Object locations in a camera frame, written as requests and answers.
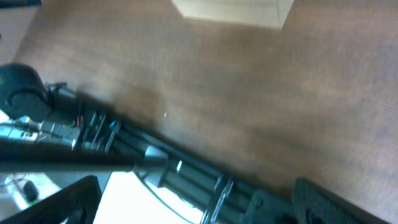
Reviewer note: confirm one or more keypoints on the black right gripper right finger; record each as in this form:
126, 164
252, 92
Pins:
315, 204

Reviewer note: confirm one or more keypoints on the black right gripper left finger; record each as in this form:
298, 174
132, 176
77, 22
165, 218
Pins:
77, 203

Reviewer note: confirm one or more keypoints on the brown cardboard box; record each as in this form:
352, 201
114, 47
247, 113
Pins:
262, 13

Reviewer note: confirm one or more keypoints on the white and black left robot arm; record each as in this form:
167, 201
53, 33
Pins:
23, 93

